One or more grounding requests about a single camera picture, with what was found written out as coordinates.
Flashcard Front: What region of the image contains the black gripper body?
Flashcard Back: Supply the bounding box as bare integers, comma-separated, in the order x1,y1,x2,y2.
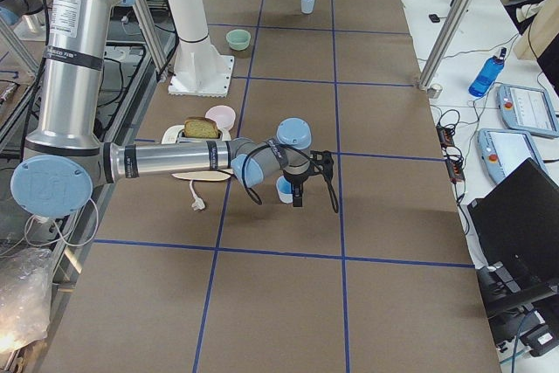
283,158,314,190

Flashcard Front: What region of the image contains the light blue cup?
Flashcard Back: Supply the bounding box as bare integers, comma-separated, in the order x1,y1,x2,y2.
300,0,315,15
276,176,293,204

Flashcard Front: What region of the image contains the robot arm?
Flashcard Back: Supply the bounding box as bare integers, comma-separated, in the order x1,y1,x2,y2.
10,0,312,218

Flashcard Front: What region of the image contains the green bowl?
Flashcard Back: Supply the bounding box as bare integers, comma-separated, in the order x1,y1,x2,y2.
225,29,252,51

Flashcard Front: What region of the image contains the pink bowl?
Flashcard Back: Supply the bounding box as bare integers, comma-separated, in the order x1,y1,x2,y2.
205,105,237,131

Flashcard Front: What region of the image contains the toaster white plug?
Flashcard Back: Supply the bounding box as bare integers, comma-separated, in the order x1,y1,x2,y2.
189,180,206,211

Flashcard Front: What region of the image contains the toast slice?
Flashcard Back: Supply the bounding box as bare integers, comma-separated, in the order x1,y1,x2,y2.
183,117,220,139

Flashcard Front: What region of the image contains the cream toaster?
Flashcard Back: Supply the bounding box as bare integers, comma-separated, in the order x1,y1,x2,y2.
161,125,233,182

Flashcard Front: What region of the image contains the black power strip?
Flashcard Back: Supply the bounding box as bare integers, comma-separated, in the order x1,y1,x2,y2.
436,124,466,184

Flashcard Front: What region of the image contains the blue water bottle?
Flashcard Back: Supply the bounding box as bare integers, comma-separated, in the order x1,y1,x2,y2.
468,47,507,98

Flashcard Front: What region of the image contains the teach pendant near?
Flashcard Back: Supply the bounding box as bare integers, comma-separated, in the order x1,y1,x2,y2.
477,128,547,184

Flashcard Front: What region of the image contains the teach pendant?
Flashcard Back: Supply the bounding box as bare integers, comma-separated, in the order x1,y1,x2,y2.
477,128,547,184
497,84,558,138

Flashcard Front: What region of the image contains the black laptop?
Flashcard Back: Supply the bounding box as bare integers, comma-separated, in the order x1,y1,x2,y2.
468,158,558,300

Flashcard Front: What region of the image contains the teach pendant far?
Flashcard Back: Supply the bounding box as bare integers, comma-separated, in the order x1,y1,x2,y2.
497,84,558,138

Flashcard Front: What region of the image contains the clear plastic bag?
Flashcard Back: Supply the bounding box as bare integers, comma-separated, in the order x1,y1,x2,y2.
1,247,53,354

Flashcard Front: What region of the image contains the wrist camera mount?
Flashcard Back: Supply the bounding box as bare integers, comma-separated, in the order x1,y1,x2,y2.
308,150,334,182

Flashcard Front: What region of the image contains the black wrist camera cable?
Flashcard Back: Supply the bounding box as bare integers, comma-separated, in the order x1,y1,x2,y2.
238,145,340,215

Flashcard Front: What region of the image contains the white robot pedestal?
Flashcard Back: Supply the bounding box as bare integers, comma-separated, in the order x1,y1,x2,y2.
168,0,235,97

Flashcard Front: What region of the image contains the aluminium frame post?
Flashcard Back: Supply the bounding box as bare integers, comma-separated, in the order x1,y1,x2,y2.
418,0,472,99

